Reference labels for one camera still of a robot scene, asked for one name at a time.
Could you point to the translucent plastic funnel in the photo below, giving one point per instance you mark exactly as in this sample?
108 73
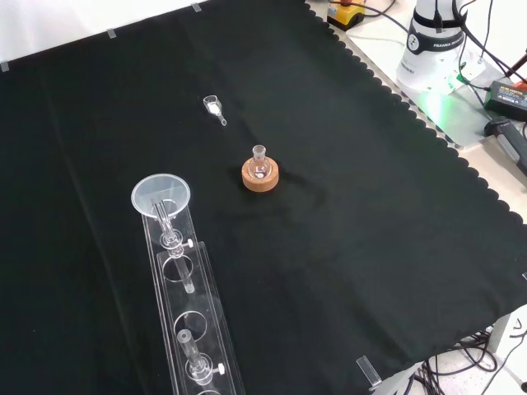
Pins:
145 193

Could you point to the small glass weighing funnel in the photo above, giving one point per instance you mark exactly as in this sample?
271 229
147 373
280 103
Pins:
212 106

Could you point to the clear acrylic funnel stand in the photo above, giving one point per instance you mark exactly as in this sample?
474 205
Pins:
214 329

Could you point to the small glass round-bottom flask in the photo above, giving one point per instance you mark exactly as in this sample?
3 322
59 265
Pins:
259 164

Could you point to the black bench cloth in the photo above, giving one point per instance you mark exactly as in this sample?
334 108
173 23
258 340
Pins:
350 214

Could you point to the yellow stop button box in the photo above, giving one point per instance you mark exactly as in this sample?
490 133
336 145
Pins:
346 14

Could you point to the clear acrylic clip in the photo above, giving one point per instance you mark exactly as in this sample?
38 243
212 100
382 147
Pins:
368 372

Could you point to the black handheld tool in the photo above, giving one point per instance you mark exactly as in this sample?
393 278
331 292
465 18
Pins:
508 138

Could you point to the black power adapter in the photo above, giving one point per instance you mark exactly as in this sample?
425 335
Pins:
506 98

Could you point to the grey metal base plate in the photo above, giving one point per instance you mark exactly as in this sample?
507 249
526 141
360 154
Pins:
457 119

